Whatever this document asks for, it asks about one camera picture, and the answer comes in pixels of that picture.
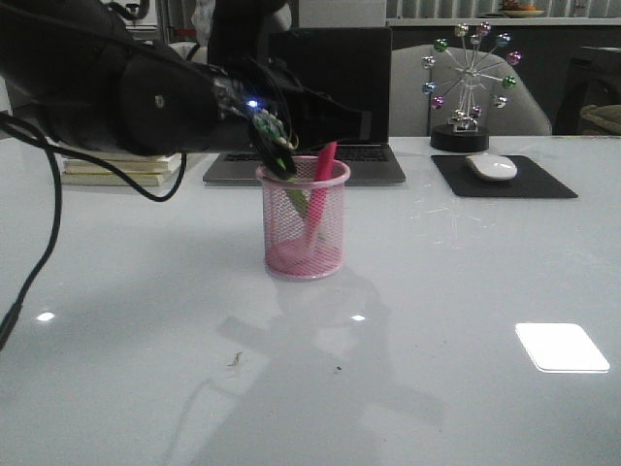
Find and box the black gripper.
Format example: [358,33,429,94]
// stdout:
[211,56,372,181]

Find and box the pink highlighter pen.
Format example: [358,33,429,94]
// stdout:
[290,141,339,266]

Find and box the green highlighter pen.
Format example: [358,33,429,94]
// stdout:
[271,154,327,251]

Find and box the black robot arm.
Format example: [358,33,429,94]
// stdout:
[1,1,371,166]

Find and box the pink mesh pen holder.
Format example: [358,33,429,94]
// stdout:
[256,160,350,281]

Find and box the grey laptop computer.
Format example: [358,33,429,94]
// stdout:
[202,27,408,185]

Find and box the white box behind laptop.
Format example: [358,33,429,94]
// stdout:
[297,0,386,27]

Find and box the right grey armchair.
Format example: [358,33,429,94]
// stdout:
[389,45,551,137]

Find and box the middle white book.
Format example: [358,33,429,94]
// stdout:
[63,152,181,174]

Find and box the ferris wheel desk ornament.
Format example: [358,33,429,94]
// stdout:
[419,20,522,152]

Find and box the white computer mouse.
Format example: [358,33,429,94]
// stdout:
[465,153,518,182]

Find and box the black mouse pad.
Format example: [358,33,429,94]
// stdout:
[431,154,578,199]

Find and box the bottom pale book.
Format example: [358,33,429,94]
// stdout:
[61,159,180,187]

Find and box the fruit bowl on counter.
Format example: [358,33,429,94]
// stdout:
[499,0,545,18]

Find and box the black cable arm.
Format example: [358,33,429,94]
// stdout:
[0,112,188,350]

